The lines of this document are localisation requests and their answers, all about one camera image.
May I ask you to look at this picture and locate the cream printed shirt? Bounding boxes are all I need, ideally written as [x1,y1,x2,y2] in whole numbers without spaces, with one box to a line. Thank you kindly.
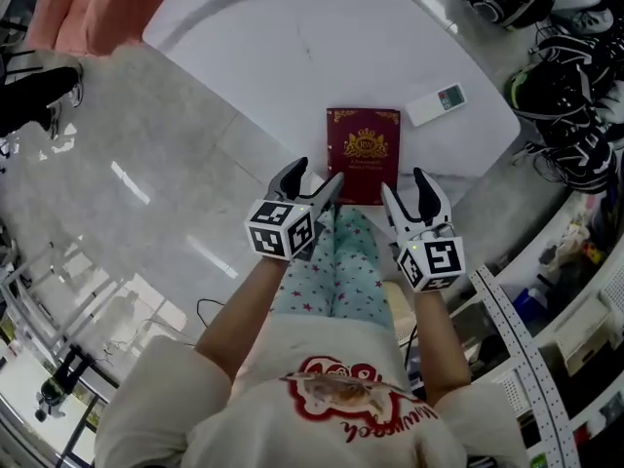
[94,309,530,468]

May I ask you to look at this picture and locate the white perforated rail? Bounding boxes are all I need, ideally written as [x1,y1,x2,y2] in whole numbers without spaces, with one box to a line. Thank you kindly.
[469,265,582,468]

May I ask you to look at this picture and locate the blue container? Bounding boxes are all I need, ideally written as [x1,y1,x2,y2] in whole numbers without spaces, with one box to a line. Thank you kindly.
[513,287,550,322]

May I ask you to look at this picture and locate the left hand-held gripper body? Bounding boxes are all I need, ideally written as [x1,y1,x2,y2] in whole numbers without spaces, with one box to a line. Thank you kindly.
[243,192,326,262]

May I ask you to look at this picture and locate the beige box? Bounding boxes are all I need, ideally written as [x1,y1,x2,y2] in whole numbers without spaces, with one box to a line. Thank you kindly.
[554,293,611,365]

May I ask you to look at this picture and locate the person's right forearm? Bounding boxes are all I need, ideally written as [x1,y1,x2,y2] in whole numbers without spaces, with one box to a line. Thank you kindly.
[413,288,473,406]

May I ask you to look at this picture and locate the white marble table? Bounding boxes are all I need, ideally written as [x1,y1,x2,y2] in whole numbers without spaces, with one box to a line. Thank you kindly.
[141,0,522,200]

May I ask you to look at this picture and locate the black floor cable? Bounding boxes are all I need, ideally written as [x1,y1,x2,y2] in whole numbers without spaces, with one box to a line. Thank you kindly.
[195,297,226,332]

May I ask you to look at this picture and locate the metal frame rack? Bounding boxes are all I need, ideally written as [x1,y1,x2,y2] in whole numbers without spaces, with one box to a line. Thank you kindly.
[0,239,126,363]

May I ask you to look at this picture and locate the white remote control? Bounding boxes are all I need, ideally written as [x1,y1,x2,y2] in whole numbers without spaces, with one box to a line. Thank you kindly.
[405,82,468,128]

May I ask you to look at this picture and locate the salmon pink sofa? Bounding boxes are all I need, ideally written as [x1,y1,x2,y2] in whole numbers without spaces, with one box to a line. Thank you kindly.
[27,0,177,59]

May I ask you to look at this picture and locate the star-patterned light blue trousers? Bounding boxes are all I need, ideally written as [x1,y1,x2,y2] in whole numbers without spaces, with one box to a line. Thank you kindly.
[270,206,394,332]

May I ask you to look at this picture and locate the dark red gold-printed book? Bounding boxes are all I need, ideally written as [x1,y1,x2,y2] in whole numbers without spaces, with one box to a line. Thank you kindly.
[325,107,403,208]

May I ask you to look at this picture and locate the person's left forearm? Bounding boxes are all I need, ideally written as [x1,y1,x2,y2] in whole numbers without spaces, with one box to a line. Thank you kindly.
[194,254,290,385]

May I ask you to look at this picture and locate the white shelf unit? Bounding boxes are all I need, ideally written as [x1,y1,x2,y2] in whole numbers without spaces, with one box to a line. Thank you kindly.
[448,187,624,468]

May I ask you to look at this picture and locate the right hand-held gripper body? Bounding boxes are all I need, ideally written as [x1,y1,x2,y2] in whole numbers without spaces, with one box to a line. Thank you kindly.
[389,218,467,293]

